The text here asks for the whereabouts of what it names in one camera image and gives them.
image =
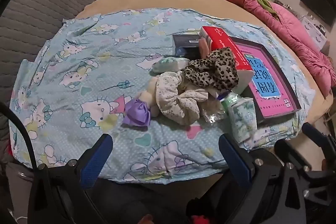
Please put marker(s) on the small green tissue pack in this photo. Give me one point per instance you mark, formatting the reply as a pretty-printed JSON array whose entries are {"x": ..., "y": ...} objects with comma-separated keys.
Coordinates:
[{"x": 170, "y": 64}]

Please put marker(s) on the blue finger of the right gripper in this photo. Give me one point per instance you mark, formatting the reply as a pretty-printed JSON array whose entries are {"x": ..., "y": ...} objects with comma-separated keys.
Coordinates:
[
  {"x": 288, "y": 154},
  {"x": 315, "y": 135}
]

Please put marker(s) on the leopard print scrunchie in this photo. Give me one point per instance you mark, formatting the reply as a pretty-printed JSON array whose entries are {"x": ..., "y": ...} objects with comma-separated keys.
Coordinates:
[{"x": 217, "y": 70}]

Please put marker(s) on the white drawer cabinet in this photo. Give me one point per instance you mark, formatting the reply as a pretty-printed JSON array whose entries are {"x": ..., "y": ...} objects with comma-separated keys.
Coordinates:
[{"x": 316, "y": 35}]

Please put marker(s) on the large green floral tissue pack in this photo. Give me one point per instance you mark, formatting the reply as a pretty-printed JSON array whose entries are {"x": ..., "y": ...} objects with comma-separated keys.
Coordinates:
[{"x": 243, "y": 120}]

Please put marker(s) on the black wall television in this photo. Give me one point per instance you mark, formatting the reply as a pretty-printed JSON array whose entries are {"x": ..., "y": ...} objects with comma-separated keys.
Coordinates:
[{"x": 323, "y": 9}]

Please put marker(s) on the purple satin bow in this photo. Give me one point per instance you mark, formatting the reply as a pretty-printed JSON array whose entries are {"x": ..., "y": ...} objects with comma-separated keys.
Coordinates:
[{"x": 137, "y": 113}]

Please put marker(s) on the purple tray with pink book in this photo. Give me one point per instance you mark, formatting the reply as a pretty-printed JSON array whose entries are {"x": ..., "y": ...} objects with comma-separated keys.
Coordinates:
[{"x": 271, "y": 91}]

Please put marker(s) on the round tan bed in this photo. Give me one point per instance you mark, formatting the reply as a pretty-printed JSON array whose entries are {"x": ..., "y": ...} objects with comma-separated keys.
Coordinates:
[{"x": 219, "y": 9}]

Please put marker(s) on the grey quilted headboard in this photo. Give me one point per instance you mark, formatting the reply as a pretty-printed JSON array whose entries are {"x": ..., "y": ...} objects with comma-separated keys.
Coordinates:
[{"x": 25, "y": 26}]

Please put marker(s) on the black cardboard box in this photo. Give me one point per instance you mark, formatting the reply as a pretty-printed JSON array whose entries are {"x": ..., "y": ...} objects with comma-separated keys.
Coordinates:
[{"x": 186, "y": 46}]

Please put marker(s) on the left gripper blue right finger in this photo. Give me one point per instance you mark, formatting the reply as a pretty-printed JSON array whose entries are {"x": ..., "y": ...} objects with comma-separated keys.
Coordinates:
[{"x": 238, "y": 160}]

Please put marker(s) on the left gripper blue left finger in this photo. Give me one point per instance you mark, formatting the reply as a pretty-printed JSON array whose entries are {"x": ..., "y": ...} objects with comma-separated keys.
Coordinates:
[{"x": 93, "y": 160}]

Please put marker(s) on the pink coral cloth item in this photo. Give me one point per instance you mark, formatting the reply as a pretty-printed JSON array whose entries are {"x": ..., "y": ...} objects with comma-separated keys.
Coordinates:
[{"x": 203, "y": 48}]

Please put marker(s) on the pink quilted comforter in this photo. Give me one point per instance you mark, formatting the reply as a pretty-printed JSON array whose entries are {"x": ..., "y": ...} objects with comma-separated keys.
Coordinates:
[{"x": 290, "y": 30}]

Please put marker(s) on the red white tissue pack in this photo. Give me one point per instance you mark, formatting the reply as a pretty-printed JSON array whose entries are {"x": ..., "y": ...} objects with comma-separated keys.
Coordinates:
[{"x": 238, "y": 72}]

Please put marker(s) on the white floral scrunchie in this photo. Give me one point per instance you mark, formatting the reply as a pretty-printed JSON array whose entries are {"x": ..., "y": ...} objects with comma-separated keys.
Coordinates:
[{"x": 177, "y": 98}]

